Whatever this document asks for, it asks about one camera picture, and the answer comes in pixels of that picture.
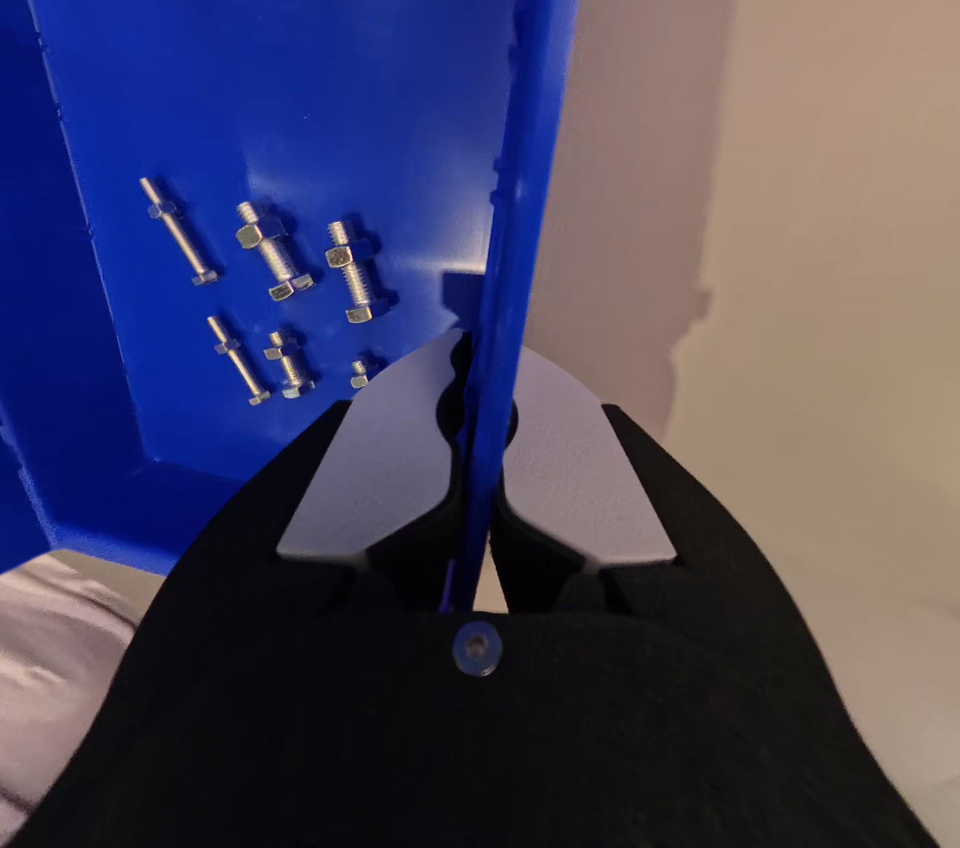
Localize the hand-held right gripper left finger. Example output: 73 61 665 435
276 329 472 568

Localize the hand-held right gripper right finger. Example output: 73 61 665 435
493 346 678 569

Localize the long thin silver bolt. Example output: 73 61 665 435
138 177 220 287
206 316 273 407

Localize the blue plastic bin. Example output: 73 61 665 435
0 0 601 614

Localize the large silver hex bolt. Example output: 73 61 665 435
236 202 316 303
326 220 395 326

